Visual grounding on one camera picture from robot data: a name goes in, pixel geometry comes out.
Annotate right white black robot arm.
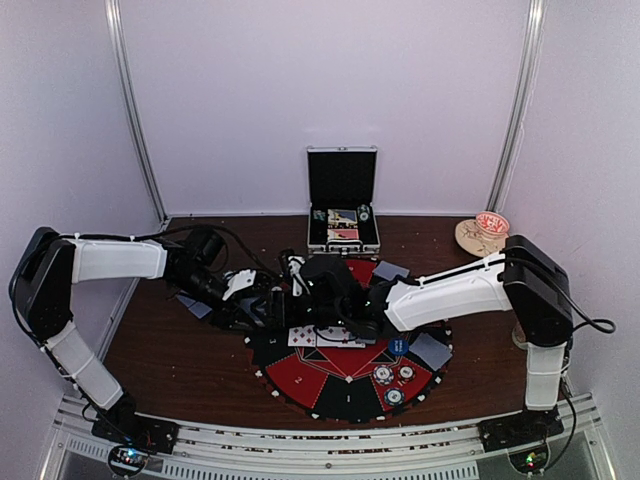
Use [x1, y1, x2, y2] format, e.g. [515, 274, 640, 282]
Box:
[266, 235, 616, 442]

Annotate aluminium poker case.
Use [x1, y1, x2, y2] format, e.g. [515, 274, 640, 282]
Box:
[307, 146, 380, 255]

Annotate card decks in case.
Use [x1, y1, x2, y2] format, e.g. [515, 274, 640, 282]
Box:
[327, 209, 359, 241]

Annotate chips in case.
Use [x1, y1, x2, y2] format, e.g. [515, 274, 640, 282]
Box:
[356, 204, 371, 222]

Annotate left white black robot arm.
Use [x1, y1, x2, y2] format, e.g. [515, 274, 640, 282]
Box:
[8, 225, 277, 444]

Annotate blue small blind button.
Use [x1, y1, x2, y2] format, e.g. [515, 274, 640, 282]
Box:
[388, 337, 410, 356]

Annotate blue chip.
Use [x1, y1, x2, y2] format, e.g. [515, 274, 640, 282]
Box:
[383, 388, 405, 407]

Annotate eight of diamonds card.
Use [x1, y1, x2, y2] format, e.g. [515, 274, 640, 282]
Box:
[287, 325, 317, 347]

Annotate blue checkered card deck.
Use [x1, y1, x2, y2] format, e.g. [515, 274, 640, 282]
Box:
[243, 297, 267, 327]

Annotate ace of diamonds card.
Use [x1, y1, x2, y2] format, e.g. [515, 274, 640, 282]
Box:
[316, 328, 353, 348]

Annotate round wooden board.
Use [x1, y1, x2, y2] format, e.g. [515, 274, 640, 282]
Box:
[454, 219, 508, 258]

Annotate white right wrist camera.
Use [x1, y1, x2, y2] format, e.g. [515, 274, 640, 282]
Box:
[283, 253, 308, 297]

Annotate red white patterned bowl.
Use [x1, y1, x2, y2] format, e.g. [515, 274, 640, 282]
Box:
[475, 211, 510, 236]

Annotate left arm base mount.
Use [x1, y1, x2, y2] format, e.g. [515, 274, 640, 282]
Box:
[91, 414, 179, 454]

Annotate white chip stack near ten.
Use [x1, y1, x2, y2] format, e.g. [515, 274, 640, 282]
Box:
[372, 365, 395, 386]

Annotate round red black poker mat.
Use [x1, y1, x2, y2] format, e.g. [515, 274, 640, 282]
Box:
[245, 259, 453, 423]

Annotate aluminium front rail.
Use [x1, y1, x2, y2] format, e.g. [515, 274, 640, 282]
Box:
[36, 394, 621, 479]

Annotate eight of hearts card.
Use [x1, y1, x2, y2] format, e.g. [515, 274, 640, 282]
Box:
[345, 340, 366, 348]

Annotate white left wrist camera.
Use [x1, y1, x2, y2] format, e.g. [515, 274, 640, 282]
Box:
[222, 269, 257, 301]

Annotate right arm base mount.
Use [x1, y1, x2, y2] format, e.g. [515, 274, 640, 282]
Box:
[477, 407, 564, 452]

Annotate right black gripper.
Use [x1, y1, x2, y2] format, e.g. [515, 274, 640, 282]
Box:
[251, 289, 347, 329]

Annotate chip stack under right arm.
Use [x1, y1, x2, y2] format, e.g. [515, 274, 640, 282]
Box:
[512, 323, 527, 350]

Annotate card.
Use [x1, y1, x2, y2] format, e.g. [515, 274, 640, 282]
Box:
[373, 260, 410, 281]
[409, 333, 453, 371]

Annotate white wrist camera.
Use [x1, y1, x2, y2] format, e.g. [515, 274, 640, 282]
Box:
[222, 269, 257, 301]
[283, 253, 308, 297]

